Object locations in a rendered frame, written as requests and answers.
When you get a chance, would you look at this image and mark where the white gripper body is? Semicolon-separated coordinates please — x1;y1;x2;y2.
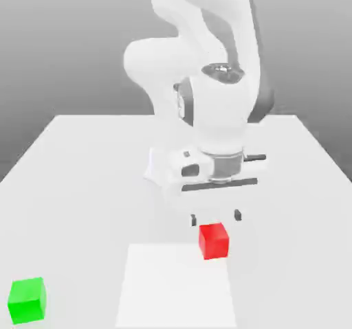
179;177;261;209

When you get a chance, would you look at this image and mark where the small red cube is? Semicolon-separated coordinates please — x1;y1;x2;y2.
198;222;230;260

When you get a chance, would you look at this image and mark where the small green cube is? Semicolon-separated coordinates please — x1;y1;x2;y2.
7;276;47;326

